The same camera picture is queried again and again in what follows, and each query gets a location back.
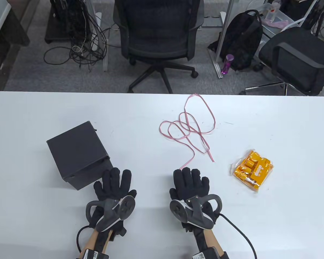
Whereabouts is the clear plastic bin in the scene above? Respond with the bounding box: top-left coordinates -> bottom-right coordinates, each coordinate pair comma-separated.
261,0 -> 299,30

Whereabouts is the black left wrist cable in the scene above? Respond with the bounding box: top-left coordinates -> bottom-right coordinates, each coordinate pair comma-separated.
76,226 -> 91,254

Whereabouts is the person's left hand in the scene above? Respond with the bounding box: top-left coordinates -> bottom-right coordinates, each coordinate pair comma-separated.
88,168 -> 137,238

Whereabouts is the tangle of black cables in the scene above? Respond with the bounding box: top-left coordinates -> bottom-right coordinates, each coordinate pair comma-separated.
43,0 -> 108,73

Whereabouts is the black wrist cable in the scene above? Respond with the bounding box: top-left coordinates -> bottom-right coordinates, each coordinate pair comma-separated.
219,214 -> 257,259
76,226 -> 91,254

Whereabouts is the black chair with chrome base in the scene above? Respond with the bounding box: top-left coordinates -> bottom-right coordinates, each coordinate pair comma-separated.
239,26 -> 324,96

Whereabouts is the black gift box lid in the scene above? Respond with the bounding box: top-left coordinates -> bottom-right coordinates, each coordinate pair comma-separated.
46,121 -> 110,180

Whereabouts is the black backpack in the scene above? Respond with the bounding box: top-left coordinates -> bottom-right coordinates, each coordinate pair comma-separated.
208,10 -> 264,71

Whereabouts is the pink bow ribbon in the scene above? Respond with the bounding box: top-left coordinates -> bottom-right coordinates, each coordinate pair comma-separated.
159,94 -> 216,170

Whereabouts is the white desk leg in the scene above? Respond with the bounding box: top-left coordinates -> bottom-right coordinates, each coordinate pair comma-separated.
86,0 -> 109,72
202,0 -> 237,79

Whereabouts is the black computer tower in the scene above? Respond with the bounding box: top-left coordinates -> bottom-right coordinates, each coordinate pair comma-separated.
45,0 -> 92,44

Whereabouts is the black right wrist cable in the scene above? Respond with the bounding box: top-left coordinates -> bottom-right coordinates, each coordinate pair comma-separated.
219,214 -> 257,259

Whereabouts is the purple water bottle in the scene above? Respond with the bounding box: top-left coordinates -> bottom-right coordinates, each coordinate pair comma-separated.
221,54 -> 234,75

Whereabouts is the person's right forearm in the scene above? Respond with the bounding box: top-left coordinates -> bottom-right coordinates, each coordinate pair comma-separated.
192,227 -> 225,255

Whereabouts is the person's right hand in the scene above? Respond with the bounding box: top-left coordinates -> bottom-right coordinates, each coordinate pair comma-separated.
169,167 -> 220,233

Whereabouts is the grey hand controller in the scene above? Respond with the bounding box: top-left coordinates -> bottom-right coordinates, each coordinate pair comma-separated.
170,194 -> 222,230
86,196 -> 136,233

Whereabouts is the grey right hand controller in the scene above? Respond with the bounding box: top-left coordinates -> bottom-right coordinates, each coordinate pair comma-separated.
170,194 -> 222,230

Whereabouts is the black gift box base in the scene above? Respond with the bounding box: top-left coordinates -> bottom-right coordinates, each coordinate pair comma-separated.
63,158 -> 114,191

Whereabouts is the person's left forearm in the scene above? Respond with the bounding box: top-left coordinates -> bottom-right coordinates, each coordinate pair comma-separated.
80,228 -> 116,259

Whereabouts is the orange toy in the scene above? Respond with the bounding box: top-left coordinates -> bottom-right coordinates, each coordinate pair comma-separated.
229,149 -> 274,192

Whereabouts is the grey left hand controller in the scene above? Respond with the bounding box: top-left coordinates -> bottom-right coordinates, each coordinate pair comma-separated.
86,196 -> 136,233

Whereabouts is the pink cloth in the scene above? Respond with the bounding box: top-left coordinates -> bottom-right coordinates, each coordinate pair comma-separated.
265,19 -> 290,29

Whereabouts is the white power strip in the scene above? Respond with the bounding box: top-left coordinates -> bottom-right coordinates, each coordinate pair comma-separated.
91,12 -> 102,51

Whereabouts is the dark desk with white top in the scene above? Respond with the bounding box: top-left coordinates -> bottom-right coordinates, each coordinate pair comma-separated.
0,0 -> 30,91

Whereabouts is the black mesh office chair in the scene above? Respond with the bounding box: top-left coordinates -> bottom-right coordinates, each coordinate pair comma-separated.
113,0 -> 205,94

